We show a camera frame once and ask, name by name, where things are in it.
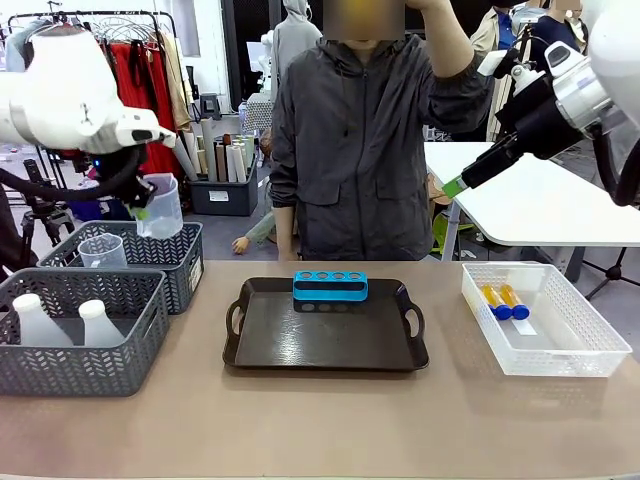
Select bystander in beige coat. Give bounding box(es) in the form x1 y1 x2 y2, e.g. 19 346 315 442
469 0 527 142

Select green chair base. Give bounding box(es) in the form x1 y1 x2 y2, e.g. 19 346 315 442
431 211 476 254

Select clear plastic measuring cup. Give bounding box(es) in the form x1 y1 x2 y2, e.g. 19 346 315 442
78 234 129 269
134 173 184 241

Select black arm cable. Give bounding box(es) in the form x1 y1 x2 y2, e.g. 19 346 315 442
593 124 640 207
0 147 147 203

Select dark grey storage bin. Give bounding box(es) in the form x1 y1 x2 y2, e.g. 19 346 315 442
188 167 260 218

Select dark brown serving tray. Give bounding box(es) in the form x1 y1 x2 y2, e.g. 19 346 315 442
222 277 431 373

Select child mannequin green top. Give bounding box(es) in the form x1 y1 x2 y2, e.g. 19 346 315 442
230 132 281 255

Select person's right forearm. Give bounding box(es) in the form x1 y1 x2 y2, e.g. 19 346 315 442
272 205 300 262

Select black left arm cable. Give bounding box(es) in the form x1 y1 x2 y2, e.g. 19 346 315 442
0 147 147 203

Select white plastic bottle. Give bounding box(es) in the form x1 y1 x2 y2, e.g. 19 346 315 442
77 299 126 348
11 293 74 348

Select grey plastic lattice basket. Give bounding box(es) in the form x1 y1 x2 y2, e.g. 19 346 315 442
0 267 171 398
36 220 205 316

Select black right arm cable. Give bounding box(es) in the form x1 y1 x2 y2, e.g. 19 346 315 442
593 124 640 207

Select red hanging garment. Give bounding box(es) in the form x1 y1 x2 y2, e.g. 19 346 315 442
101 41 184 179

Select orange tube with blue cap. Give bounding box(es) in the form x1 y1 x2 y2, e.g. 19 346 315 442
500 283 531 321
480 284 513 321

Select bystander in navy top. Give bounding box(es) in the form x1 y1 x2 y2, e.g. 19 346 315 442
528 0 589 69

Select person in dark grey jacket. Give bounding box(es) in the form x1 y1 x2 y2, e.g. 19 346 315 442
268 29 494 262

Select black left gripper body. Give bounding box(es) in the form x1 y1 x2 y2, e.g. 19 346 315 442
92 146 157 209

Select person's left forearm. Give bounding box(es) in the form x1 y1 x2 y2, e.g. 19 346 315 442
415 3 476 80

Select black camera tripod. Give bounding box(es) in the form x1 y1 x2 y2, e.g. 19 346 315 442
18 158 77 251

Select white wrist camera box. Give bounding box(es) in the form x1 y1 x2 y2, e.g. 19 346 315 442
477 48 510 78

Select black clothes rack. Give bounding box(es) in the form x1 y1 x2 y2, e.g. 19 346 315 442
6 9 192 176

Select blue test tube rack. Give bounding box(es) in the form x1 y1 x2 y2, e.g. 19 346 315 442
291 270 371 305

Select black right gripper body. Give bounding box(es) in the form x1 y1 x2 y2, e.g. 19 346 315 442
497 92 584 161

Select mannequin in grey hoodie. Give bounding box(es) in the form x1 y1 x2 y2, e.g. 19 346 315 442
271 0 324 109

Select beige hanging garment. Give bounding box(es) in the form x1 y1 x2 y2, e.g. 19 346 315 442
158 33 194 132

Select grey step stool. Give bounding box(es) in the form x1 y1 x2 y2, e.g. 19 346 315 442
200 92 224 121

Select white paper roll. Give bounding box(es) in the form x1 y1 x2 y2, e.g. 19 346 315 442
200 117 219 184

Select white background table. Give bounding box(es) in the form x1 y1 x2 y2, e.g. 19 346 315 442
423 141 640 263

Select grey paper roll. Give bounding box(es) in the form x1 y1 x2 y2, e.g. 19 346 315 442
173 129 200 182

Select black stand tripod base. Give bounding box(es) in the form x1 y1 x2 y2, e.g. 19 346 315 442
583 246 640 302

